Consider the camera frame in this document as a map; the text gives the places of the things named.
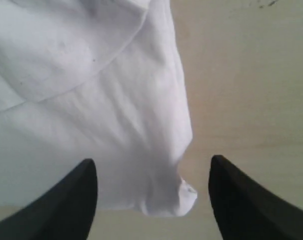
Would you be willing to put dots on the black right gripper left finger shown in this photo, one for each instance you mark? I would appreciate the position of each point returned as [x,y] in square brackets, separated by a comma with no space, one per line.
[65,212]

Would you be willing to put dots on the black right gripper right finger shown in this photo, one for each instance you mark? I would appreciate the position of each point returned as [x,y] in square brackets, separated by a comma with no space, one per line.
[245,210]

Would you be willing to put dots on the white t-shirt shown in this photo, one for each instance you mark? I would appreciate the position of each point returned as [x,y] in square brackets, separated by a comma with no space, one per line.
[97,79]

